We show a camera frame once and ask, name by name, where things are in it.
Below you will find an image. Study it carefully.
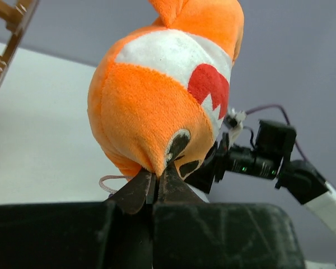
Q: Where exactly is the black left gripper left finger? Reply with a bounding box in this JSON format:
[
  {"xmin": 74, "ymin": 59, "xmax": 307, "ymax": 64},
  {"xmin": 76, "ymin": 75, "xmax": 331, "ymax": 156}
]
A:
[{"xmin": 0, "ymin": 171, "xmax": 156, "ymax": 268}]

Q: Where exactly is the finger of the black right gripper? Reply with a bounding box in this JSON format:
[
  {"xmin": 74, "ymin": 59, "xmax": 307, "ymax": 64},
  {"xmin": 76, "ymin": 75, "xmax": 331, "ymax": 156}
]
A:
[{"xmin": 186, "ymin": 142, "xmax": 217, "ymax": 194}]

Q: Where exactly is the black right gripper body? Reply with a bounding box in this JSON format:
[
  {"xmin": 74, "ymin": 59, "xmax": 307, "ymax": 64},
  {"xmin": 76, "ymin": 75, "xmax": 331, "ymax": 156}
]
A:
[{"xmin": 215, "ymin": 133, "xmax": 280, "ymax": 182}]

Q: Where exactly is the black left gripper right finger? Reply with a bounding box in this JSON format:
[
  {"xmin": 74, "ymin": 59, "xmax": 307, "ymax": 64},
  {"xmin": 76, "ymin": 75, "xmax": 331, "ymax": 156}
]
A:
[{"xmin": 152, "ymin": 165, "xmax": 305, "ymax": 268}]

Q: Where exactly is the orange shark plush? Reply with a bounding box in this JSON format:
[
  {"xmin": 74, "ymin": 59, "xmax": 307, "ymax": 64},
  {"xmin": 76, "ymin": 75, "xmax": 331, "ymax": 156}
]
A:
[{"xmin": 87, "ymin": 0, "xmax": 244, "ymax": 179}]

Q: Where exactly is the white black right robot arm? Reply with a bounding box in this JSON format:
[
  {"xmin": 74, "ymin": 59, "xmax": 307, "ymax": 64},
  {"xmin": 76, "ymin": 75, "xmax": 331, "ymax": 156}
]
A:
[{"xmin": 185, "ymin": 120, "xmax": 336, "ymax": 235}]

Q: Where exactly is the brown wooden toy shelf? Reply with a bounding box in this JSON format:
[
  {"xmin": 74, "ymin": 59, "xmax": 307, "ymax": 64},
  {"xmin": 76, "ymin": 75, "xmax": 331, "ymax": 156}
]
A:
[{"xmin": 0, "ymin": 0, "xmax": 39, "ymax": 87}]

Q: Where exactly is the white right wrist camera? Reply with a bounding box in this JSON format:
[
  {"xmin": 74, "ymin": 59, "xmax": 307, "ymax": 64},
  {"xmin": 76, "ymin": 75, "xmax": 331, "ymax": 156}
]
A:
[{"xmin": 223, "ymin": 108, "xmax": 246, "ymax": 147}]

